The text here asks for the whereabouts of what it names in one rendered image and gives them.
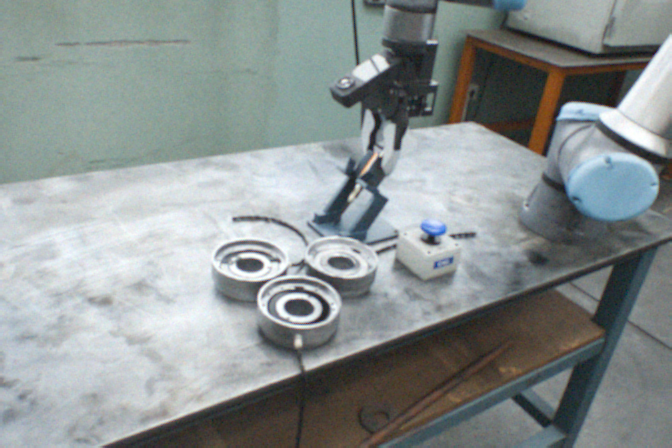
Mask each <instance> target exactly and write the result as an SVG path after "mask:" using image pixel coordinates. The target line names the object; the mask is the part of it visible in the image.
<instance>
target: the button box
mask: <svg viewBox="0 0 672 448"><path fill-rule="evenodd" d="M427 236H428V234H426V233H424V232H423V231H422V230H421V229H420V228H418V229H414V230H410V231H406V232H402V233H399V237H398V242H397V247H396V252H395V258H396V259H397V260H398V261H399V262H401V263H402V264H403V265H404V266H405V267H406V268H408V269H409V270H410V271H411V272H412V273H414V274H415V275H416V276H417V277H418V278H420V279H421V280H422V281H425V280H429V279H432V278H435V277H438V276H441V275H445V274H448V273H451V272H454V271H457V268H458V264H459V260H460V256H461V252H462V248H463V246H461V245H460V244H459V243H457V242H456V241H454V240H453V239H452V238H450V237H449V236H447V235H446V234H444V235H442V236H436V237H435V239H433V240H432V239H429V238H428V237H427Z"/></svg>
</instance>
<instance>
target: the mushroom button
mask: <svg viewBox="0 0 672 448"><path fill-rule="evenodd" d="M420 229H421V230H422V231H423V232H424V233H426V234H428V236H427V237H428V238H429V239H432V240H433V239H435V237H436V236H442V235H444V234H445V233H446V231H447V227H446V225H445V224H444V223H443V222H441V221H439V220H436V219H425V220H423V221H422V222H421V224H420Z"/></svg>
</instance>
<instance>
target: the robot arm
mask: <svg viewBox="0 0 672 448"><path fill-rule="evenodd" d="M439 1H444V2H449V3H455V4H462V5H468V6H475V7H482V8H489V9H495V10H496V11H513V12H518V11H521V10H522V9H523V8H524V7H525V5H526V3H527V0H387V1H386V7H385V14H384V20H383V27H382V32H383V35H382V42H381V45H382V46H383V47H385V48H388V49H391V51H392V52H391V51H389V50H387V49H384V50H383V51H381V52H380V53H378V54H377V55H375V56H373V57H372V58H370V59H369V60H367V61H366V62H364V63H362V64H361V65H359V66H358V67H356V68H355V69H353V70H352V71H350V72H348V73H347V74H345V75H344V76H342V77H341V78H339V79H337V80H336V81H334V82H333V83H331V84H330V85H329V89H330V92H331V95H332V98H333V100H335V101H336V102H338V103H339V104H341V105H342V106H344V107H345V108H351V107H352V106H354V105H355V104H357V103H358V102H360V101H361V100H363V102H362V106H361V131H362V144H363V149H364V155H365V154H366V152H367V151H368V150H370V151H372V152H373V153H374V146H375V144H377V143H379V142H381V141H383V140H385V146H384V149H383V161H382V164H381V167H382V169H383V171H384V174H385V176H390V174H391V173H392V172H393V170H394V168H395V166H396V164H397V162H398V160H399V159H401V158H403V157H405V156H407V155H409V154H411V153H413V152H414V151H415V150H416V149H417V140H416V139H414V138H412V137H410V136H409V134H408V129H409V118H413V117H419V116H420V115H421V117H427V116H433V111H434V106H435V101H436V96H437V91H438V86H439V84H438V83H435V82H433V81H432V75H433V70H434V65H435V59H436V54H437V49H438V44H439V43H438V42H434V41H433V42H430V40H431V39H432V36H433V31H434V26H435V21H436V15H437V9H438V5H439ZM431 93H434V95H433V101H432V106H431V109H425V108H427V105H428V103H427V102H426V101H427V95H428V94H431ZM423 99H424V101H423ZM421 109H422V112H421ZM390 120H391V123H390V124H387V121H390ZM671 140H672V33H671V35H670V36H669V38H668V39H667V40H666V42H665V43H664V45H663V46H662V47H661V49H660V50H659V52H658V53H657V54H656V56H655V57H654V59H653V60H652V61H651V63H650V64H649V65H648V67H647V68H646V70H645V71H644V72H643V74H642V75H641V77H640V78H639V79H638V81H637V82H636V84H635V85H634V86H633V88H632V89H631V91H630V92H629V93H628V95H627V96H626V98H625V99H624V100H623V102H622V103H621V104H620V106H619V107H618V108H617V109H616V110H615V109H611V108H607V107H603V106H597V105H591V104H584V103H569V104H566V105H565V106H564V107H563V108H562V111H561V114H560V116H559V117H558V118H557V126H556V129H555V132H554V136H553V139H552V142H551V146H550V149H549V152H548V156H547V159H546V162H545V165H544V169H543V172H542V176H541V179H540V180H539V182H538V183H537V185H536V186H535V187H534V189H533V190H532V191H531V193H530V194H529V195H528V197H527V198H526V200H525V201H524V203H523V205H522V208H521V211H520V219H521V221H522V222H523V224H524V225H525V226H526V227H527V228H529V229H530V230H531V231H533V232H534V233H536V234H538V235H540V236H542V237H544V238H546V239H549V240H552V241H555V242H558V243H562V244H566V245H572V246H592V245H596V244H598V243H600V242H601V241H602V239H603V237H604V234H605V231H606V227H607V223H615V222H620V221H627V220H630V219H632V218H635V217H637V216H639V215H640V214H642V213H643V212H645V211H646V210H647V209H648V208H649V207H650V206H651V205H652V203H653V202H654V200H655V198H656V196H657V193H658V176H657V175H658V174H659V173H660V171H661V170H662V169H663V168H664V166H665V165H666V164H667V163H668V161H669V160H670V159H671V158H672V145H671ZM606 222H607V223H606Z"/></svg>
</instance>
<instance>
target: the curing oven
mask: <svg viewBox="0 0 672 448"><path fill-rule="evenodd" d="M506 26H509V27H513V28H515V29H514V32H513V34H517V35H521V30H522V31H526V32H529V33H532V34H535V35H539V36H542V37H545V38H548V39H552V40H555V41H558V42H561V43H565V44H568V45H571V46H574V47H577V48H581V49H584V50H587V51H590V52H591V53H590V55H589V58H592V59H598V56H599V53H613V52H631V51H649V50H654V51H653V54H655V55H656V54H657V53H658V52H659V50H660V49H661V47H662V46H663V45H664V43H665V42H666V40H667V39H668V38H669V36H670V35H671V33H672V0H527V3H526V5H525V7H524V8H523V9H522V10H521V11H518V12H513V11H509V14H508V18H507V22H506Z"/></svg>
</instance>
